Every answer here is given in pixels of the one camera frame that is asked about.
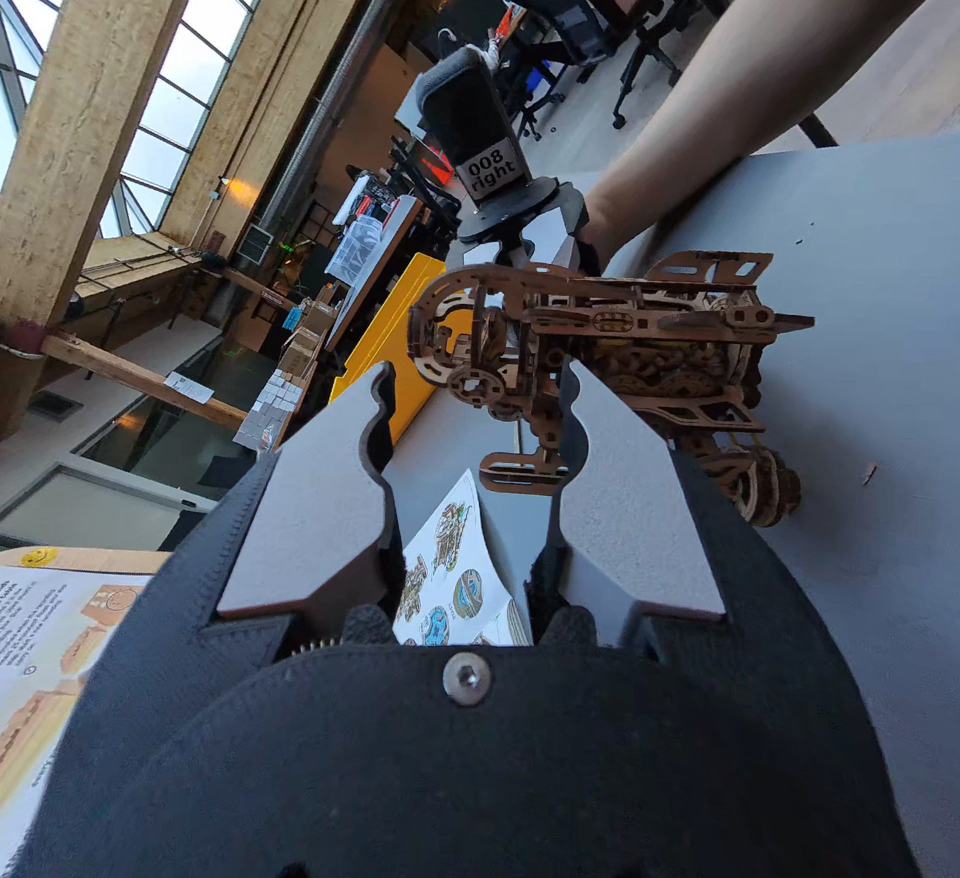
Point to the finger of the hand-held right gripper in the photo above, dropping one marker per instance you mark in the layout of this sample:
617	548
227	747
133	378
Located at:
551	237
484	254

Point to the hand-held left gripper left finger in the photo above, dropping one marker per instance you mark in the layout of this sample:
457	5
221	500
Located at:
315	503

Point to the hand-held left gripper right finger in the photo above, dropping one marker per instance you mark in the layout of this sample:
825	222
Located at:
630	511

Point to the brown wooden mechanical model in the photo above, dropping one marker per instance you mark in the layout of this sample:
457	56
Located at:
637	338

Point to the person's right forearm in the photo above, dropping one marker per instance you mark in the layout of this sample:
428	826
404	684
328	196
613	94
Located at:
750	68

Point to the brown top work table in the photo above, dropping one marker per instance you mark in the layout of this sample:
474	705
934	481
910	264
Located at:
401	222

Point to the stack of small white boxes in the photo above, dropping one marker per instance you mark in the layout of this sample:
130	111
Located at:
270	406

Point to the clear plastic storage bin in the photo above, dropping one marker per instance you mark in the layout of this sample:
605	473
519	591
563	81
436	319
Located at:
356	248

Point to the black office chair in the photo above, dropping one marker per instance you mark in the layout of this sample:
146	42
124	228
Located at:
649	61
555	16

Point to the illustrated instruction booklet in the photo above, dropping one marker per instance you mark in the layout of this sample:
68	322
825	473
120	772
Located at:
450	563

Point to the brown cardboard box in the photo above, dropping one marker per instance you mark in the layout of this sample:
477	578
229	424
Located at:
319	316
300	353

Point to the yellow plastic bin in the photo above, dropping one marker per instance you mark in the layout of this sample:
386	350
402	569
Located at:
375	361

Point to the white paper label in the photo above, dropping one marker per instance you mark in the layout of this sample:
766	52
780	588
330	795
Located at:
189	387

